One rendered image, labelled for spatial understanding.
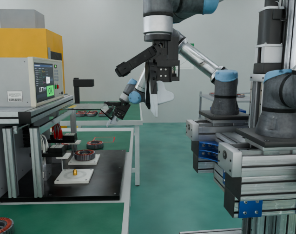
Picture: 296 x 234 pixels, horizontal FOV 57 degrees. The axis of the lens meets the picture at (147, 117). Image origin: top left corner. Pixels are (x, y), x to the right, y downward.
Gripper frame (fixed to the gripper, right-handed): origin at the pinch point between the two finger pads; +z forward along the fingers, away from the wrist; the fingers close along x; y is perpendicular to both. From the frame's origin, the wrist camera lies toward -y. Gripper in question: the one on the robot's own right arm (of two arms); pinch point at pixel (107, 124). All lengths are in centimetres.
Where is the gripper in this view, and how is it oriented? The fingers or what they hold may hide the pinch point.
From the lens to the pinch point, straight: 183.5
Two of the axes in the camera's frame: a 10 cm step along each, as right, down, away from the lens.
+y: 8.7, 4.9, 1.2
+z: -5.0, 8.6, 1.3
